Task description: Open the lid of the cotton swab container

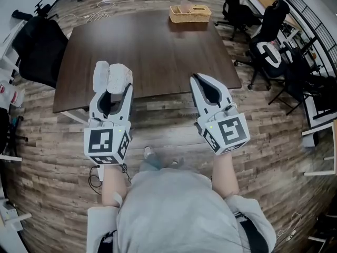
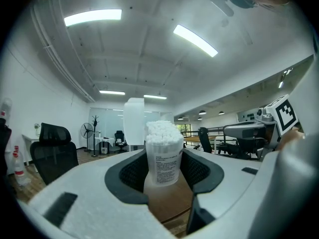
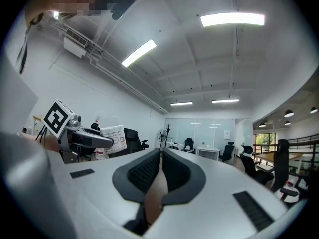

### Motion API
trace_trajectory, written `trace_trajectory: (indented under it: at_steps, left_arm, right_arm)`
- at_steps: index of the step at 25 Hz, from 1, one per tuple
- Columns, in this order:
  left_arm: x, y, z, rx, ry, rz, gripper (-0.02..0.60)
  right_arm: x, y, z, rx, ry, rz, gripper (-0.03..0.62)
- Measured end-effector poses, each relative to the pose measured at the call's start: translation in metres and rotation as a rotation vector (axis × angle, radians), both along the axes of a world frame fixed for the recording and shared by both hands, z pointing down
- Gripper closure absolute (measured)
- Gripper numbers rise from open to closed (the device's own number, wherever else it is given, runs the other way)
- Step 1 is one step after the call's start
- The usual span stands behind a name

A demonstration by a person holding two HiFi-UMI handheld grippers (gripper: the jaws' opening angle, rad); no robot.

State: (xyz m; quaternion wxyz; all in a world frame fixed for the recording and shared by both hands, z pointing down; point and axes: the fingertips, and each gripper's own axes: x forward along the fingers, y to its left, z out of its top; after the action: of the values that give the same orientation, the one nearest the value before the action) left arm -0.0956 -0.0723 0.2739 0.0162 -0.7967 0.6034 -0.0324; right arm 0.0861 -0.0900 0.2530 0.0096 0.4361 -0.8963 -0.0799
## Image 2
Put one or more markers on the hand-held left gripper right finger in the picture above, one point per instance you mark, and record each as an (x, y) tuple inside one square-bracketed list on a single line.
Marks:
[(236, 195)]

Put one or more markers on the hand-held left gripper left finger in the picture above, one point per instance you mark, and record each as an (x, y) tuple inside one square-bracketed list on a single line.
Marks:
[(87, 208)]

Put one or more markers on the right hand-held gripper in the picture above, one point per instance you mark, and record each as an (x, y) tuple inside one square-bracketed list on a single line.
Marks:
[(284, 116)]

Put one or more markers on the white plastic cylinder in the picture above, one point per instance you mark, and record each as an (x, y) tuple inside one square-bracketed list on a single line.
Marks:
[(163, 163)]

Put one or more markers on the person's right hand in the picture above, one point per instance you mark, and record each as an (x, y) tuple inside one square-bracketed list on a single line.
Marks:
[(289, 138)]

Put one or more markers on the black metal railing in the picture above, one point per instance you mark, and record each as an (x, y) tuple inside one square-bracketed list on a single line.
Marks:
[(214, 128)]

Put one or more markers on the light wooden desk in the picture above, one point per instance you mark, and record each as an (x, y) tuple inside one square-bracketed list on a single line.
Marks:
[(197, 139)]

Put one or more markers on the black mesh office chair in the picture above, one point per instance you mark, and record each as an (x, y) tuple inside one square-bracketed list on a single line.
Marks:
[(53, 155)]

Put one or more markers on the ceiling track spotlight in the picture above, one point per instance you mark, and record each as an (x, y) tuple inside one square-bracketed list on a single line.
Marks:
[(281, 82)]

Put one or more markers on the small white-clothed table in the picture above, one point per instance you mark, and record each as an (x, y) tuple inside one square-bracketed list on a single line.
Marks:
[(104, 141)]

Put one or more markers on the water bottle with red label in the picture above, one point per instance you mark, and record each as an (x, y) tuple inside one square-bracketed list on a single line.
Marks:
[(22, 178), (17, 158)]

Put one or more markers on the black coat rack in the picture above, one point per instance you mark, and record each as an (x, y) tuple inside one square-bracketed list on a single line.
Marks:
[(95, 133)]

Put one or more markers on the black standing fan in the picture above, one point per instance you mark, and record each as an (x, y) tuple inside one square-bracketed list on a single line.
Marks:
[(87, 129)]

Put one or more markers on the rectangular ceiling light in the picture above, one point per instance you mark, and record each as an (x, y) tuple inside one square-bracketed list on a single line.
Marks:
[(112, 92), (92, 17), (155, 96), (195, 40)]

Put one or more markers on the white desk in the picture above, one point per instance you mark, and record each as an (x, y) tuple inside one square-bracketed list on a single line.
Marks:
[(30, 139)]

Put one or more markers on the small potted plant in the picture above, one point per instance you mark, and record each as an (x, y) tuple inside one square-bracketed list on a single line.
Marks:
[(37, 127)]

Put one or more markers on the clear plastic bottle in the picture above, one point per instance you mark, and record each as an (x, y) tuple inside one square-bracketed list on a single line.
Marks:
[(6, 108)]

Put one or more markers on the black head-worn camera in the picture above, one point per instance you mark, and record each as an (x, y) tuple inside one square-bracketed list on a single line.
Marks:
[(219, 1)]

